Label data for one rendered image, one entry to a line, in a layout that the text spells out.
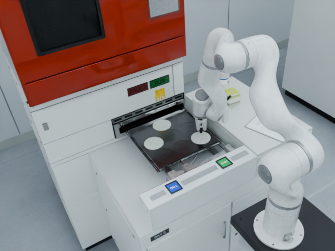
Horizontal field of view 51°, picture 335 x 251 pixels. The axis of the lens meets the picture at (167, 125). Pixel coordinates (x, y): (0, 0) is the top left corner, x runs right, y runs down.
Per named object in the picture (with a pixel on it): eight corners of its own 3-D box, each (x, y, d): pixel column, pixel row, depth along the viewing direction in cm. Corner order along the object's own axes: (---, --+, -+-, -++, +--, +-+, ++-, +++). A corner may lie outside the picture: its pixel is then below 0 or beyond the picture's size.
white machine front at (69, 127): (50, 165, 182) (26, 101, 158) (183, 112, 211) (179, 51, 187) (52, 168, 180) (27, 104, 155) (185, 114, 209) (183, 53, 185)
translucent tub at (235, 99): (221, 100, 192) (221, 89, 188) (233, 96, 195) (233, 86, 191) (228, 107, 187) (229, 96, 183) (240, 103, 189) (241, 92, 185)
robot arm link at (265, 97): (277, 184, 119) (311, 166, 125) (300, 183, 108) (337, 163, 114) (220, 50, 122) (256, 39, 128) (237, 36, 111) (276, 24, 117)
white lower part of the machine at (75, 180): (56, 189, 280) (23, 105, 230) (146, 151, 309) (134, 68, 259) (84, 257, 230) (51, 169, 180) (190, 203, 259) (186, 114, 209)
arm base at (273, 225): (314, 241, 132) (324, 209, 121) (269, 256, 128) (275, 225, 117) (285, 204, 147) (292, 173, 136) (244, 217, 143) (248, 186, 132)
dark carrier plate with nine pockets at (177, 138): (128, 131, 188) (128, 130, 188) (182, 109, 201) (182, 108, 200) (159, 168, 164) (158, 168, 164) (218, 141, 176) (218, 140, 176)
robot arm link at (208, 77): (243, 69, 137) (225, 116, 161) (210, 49, 142) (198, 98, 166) (230, 80, 132) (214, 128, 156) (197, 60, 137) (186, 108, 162)
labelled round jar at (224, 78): (214, 83, 207) (214, 69, 201) (224, 79, 210) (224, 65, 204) (221, 88, 202) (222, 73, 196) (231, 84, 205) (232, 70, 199)
